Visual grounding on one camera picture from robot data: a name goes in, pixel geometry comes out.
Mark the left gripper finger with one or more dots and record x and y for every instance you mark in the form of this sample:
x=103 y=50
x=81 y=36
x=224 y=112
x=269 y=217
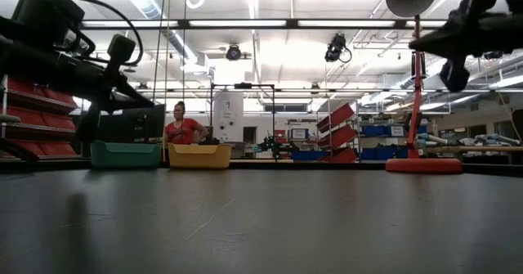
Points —
x=137 y=96
x=88 y=122

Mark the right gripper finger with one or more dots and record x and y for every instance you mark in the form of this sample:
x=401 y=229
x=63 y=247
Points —
x=433 y=41
x=454 y=75

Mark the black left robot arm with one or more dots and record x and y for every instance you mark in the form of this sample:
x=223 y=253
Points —
x=45 y=16

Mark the background black robot arm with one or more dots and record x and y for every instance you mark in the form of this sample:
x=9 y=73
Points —
x=278 y=146
x=210 y=141

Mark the black background monitor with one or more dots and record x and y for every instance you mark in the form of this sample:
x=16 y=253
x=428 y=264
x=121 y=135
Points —
x=139 y=122

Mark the red bin shelving rack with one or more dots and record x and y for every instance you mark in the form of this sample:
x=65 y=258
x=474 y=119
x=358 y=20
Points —
x=339 y=135
x=41 y=118

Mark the teal plastic bin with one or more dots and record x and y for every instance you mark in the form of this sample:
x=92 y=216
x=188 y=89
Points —
x=124 y=155

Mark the person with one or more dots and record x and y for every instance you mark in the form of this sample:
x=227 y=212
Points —
x=184 y=131

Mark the long wooden workbench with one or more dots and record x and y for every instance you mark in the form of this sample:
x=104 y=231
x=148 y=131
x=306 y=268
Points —
x=482 y=148

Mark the yellow plastic bin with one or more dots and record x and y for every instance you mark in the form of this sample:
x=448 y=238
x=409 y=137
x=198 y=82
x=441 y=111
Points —
x=199 y=156

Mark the white banner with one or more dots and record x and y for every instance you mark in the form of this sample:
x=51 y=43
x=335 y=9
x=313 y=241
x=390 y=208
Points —
x=228 y=116

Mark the red desk lamp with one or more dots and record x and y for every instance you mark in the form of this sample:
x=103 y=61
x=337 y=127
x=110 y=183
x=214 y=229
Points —
x=423 y=165

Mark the blue bin shelf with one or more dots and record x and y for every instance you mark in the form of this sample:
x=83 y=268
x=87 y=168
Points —
x=376 y=131

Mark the round black ceiling fixture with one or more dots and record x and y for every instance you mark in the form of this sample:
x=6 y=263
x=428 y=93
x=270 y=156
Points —
x=233 y=52

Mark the background wooden table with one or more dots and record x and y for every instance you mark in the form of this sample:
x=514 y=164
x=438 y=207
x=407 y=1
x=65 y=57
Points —
x=261 y=160

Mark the blue storage crate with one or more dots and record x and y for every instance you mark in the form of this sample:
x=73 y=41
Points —
x=306 y=155

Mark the black overhead camera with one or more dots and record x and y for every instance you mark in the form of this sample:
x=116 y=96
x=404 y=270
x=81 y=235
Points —
x=336 y=47

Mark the black aluminium table frame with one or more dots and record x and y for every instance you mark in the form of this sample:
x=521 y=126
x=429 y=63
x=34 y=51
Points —
x=327 y=167

